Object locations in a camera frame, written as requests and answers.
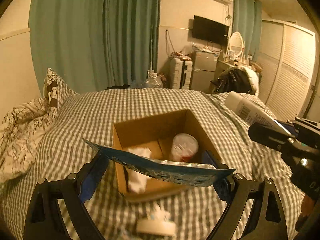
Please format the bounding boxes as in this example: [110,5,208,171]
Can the white tube with barcode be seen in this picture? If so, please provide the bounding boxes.
[225,91,291,135]

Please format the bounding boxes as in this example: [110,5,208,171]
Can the blue foil snack packet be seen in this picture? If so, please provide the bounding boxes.
[84,139,235,187]

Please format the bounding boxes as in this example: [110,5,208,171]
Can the white bear figurine toy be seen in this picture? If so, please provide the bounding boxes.
[136,204,176,237]

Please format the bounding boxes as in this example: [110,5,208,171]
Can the black and white jacket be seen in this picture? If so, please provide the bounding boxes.
[211,66,259,96]

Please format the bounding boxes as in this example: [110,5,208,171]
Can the vanity desk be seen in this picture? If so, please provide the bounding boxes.
[213,60,251,81]

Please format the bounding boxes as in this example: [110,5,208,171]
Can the white lidded round jar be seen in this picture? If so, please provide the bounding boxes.
[170,133,199,163]

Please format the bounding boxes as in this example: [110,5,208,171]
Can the brown cardboard box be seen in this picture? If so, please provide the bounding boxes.
[113,109,221,203]

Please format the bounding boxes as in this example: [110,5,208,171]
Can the grey mini fridge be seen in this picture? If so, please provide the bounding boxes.
[190,51,217,93]

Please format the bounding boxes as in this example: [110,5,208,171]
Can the white louvered wardrobe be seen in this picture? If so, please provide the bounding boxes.
[257,20,316,121]

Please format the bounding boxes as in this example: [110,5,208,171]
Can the oval vanity mirror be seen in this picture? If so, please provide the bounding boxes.
[227,31,245,57]

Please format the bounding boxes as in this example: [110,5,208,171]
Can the floral patterned quilt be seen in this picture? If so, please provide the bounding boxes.
[1,98,57,186]

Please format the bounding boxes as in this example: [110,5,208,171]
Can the white suitcase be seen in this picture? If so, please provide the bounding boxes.
[169,57,193,89]

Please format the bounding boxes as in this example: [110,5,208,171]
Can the small green curtain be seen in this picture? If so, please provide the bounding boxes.
[232,0,262,61]

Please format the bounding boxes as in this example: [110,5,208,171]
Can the grey checkered bed cover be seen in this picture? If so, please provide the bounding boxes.
[1,89,303,239]

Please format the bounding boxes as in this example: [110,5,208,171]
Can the clear water jug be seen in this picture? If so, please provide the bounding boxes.
[143,73,163,88]

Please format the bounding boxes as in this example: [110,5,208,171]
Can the checkered pillow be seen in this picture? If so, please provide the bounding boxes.
[43,68,77,108]

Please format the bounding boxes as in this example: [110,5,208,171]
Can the large green curtain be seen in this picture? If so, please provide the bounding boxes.
[29,0,160,93]

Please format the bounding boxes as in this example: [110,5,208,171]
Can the black wall television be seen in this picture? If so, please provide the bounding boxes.
[191,15,229,46]

